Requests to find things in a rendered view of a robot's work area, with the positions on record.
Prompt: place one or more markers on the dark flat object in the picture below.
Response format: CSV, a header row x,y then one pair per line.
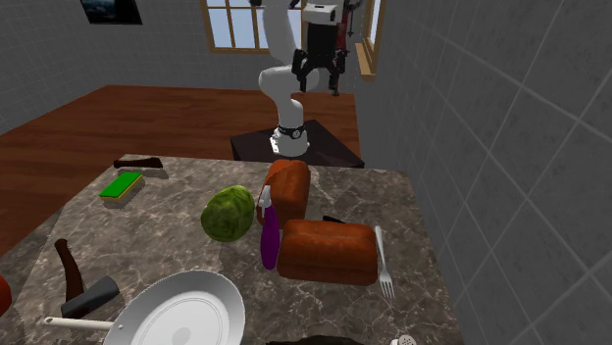
x,y
315,341

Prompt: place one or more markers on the green yellow sponge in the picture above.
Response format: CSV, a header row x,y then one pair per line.
x,y
120,185

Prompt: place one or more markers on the purple spray bottle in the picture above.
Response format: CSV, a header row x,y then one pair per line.
x,y
269,239

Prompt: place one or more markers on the wooden framed window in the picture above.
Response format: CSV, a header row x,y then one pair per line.
x,y
367,48
234,28

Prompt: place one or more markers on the dark wall picture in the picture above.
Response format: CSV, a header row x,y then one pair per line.
x,y
112,10

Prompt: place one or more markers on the white shaker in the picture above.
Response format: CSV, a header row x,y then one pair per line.
x,y
404,340

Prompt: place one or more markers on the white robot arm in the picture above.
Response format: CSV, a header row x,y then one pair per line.
x,y
283,91

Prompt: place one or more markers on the white frying pan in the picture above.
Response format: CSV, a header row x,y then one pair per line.
x,y
186,310

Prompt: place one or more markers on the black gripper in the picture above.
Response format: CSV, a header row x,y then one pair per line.
x,y
321,42

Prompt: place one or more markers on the silver fork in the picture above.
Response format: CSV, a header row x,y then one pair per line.
x,y
382,260

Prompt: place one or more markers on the green cabbage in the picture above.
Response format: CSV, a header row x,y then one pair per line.
x,y
227,214

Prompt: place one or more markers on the brown bread loaf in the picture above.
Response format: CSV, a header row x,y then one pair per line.
x,y
291,188
327,252

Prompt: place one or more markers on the red round object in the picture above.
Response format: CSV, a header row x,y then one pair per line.
x,y
4,296

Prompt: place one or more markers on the dark robot stand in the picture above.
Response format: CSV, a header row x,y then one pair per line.
x,y
330,148

